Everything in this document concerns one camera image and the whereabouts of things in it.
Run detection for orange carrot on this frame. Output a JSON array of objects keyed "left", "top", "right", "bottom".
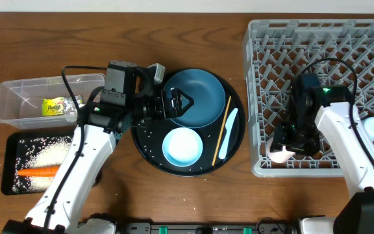
[{"left": 18, "top": 166, "right": 60, "bottom": 177}]

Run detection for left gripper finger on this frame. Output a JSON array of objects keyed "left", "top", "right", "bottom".
[
  {"left": 172, "top": 88, "right": 194, "bottom": 104},
  {"left": 174, "top": 103, "right": 194, "bottom": 118}
]

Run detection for pink cup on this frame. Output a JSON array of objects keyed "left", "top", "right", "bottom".
[{"left": 265, "top": 138, "right": 296, "bottom": 164}]

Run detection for round black serving tray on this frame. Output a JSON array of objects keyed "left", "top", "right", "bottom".
[{"left": 131, "top": 70, "right": 245, "bottom": 177}]

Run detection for pile of white rice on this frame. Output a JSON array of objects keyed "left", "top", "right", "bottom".
[{"left": 11, "top": 136, "right": 73, "bottom": 194}]

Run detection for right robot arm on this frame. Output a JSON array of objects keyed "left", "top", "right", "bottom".
[{"left": 266, "top": 73, "right": 374, "bottom": 233}]

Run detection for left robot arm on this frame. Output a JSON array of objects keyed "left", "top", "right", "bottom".
[{"left": 2, "top": 60, "right": 194, "bottom": 233}]

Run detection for wooden chopstick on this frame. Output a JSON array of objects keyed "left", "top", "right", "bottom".
[{"left": 212, "top": 96, "right": 232, "bottom": 166}]

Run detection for grey plastic dishwasher rack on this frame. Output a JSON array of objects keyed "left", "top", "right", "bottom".
[{"left": 242, "top": 19, "right": 374, "bottom": 177}]

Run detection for light blue bowl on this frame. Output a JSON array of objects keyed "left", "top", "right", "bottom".
[{"left": 162, "top": 127, "right": 203, "bottom": 167}]

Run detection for black rectangular tray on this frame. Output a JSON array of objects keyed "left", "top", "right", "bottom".
[{"left": 1, "top": 129, "right": 73, "bottom": 196}]

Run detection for yellow foil snack wrapper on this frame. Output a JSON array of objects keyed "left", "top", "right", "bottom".
[{"left": 42, "top": 97, "right": 77, "bottom": 116}]

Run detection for clear plastic bin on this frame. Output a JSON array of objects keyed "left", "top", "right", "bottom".
[{"left": 0, "top": 73, "right": 106, "bottom": 130}]

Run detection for dark blue plate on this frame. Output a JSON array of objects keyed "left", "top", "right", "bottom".
[{"left": 164, "top": 69, "right": 226, "bottom": 128}]

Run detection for white plastic knife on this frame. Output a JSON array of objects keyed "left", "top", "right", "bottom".
[{"left": 218, "top": 108, "right": 238, "bottom": 160}]

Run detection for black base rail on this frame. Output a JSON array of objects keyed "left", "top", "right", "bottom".
[{"left": 76, "top": 213, "right": 301, "bottom": 234}]

